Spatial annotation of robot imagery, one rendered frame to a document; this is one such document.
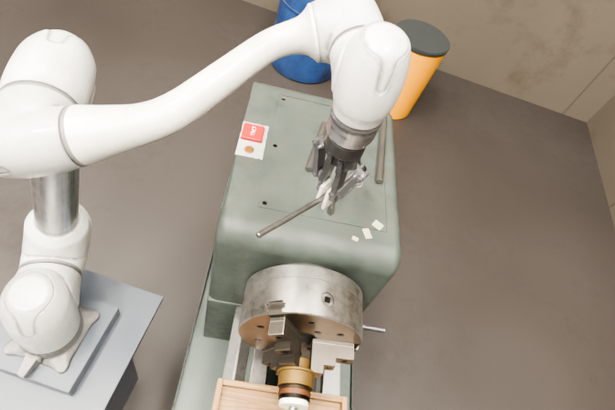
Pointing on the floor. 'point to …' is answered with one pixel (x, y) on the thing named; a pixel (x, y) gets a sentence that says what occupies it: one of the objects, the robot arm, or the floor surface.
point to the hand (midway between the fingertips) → (326, 194)
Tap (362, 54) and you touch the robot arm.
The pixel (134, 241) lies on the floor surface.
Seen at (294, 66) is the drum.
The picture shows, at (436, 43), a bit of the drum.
